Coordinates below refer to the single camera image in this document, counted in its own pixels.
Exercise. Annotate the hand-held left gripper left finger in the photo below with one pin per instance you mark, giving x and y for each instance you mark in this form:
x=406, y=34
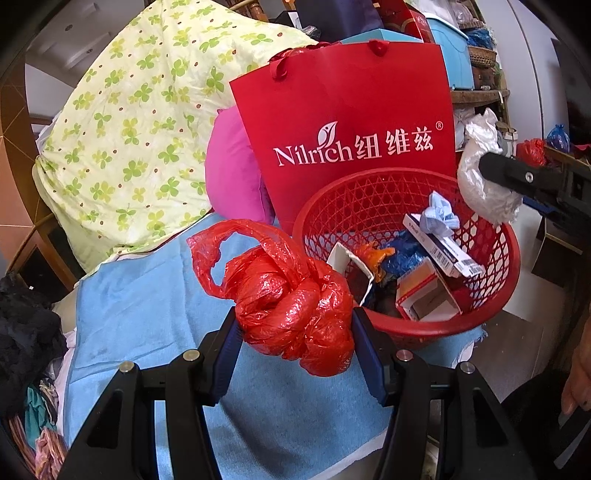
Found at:
x=226, y=364

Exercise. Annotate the black garment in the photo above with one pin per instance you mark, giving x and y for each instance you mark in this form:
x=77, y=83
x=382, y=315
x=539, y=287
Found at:
x=27, y=332

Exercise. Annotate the wooden shelf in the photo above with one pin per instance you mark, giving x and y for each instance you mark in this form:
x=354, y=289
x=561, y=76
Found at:
x=480, y=95

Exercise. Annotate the light blue plastic storage box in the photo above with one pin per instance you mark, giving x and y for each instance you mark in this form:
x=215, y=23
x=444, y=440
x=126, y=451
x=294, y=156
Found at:
x=452, y=46

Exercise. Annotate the light blue cardboard box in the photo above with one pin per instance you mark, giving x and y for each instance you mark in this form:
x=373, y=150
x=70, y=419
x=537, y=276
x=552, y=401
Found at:
x=378, y=37

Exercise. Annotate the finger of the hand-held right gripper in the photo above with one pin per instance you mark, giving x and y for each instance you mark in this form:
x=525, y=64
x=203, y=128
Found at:
x=540, y=205
x=508, y=168

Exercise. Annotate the woven basket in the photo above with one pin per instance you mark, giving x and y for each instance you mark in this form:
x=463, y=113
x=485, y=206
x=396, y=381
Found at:
x=482, y=55

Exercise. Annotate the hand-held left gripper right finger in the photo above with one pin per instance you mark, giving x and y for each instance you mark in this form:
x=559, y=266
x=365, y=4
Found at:
x=369, y=355

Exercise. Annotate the person's right leg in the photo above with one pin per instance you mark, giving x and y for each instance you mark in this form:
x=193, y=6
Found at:
x=545, y=438

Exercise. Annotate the green clover print quilt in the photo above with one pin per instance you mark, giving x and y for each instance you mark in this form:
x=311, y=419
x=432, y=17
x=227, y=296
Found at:
x=138, y=115

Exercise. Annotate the pink pillow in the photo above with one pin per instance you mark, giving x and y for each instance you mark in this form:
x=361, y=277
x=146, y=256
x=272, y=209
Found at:
x=235, y=170

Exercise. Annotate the blue and white medicine box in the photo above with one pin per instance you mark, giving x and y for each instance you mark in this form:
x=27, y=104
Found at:
x=351, y=267

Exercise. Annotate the blue towel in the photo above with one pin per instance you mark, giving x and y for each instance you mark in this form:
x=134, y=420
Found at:
x=138, y=332

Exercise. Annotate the person's right hand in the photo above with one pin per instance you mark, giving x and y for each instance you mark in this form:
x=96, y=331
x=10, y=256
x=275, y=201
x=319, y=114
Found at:
x=577, y=383

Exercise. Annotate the light blue paper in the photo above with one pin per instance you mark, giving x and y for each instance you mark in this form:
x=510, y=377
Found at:
x=438, y=214

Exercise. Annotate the small blue plastic bag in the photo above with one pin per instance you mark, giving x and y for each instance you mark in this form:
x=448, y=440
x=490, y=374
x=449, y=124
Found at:
x=556, y=136

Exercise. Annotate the blue plastic bundle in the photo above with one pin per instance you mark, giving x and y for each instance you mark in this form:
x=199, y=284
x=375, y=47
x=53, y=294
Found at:
x=480, y=39

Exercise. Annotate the white plastic bag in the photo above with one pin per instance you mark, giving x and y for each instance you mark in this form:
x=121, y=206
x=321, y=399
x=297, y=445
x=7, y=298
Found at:
x=485, y=184

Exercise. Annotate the navy bag with orange trim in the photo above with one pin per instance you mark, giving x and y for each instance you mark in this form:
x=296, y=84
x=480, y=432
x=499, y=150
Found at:
x=341, y=14

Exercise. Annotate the orange plastic bag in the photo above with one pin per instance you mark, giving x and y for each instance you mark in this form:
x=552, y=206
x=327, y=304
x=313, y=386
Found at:
x=371, y=256

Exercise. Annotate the red carton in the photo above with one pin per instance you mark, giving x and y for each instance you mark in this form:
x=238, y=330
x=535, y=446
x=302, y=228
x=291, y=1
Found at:
x=401, y=18

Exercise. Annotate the white barcode medicine box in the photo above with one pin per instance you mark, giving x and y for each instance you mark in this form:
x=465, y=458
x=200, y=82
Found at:
x=443, y=247

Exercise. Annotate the black plastic ball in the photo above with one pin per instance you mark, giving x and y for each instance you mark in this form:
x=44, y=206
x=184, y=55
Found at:
x=385, y=300

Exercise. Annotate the red mesh basket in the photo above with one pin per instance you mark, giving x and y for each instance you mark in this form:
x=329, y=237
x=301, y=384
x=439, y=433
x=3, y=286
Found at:
x=489, y=258

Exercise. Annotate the striped scarf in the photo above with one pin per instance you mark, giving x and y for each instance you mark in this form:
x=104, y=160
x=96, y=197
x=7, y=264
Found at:
x=48, y=447

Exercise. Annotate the small red plastic bag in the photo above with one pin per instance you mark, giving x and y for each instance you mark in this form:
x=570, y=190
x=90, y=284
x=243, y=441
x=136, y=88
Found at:
x=531, y=152

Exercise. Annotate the red paper bag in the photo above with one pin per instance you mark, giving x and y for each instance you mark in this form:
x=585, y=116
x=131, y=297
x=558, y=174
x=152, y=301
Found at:
x=346, y=115

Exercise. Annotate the teal cloth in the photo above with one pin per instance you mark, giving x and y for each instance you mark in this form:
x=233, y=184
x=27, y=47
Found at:
x=34, y=406

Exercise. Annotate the orange and white medicine box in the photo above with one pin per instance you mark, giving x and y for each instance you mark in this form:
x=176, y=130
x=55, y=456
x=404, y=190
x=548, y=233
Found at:
x=425, y=295

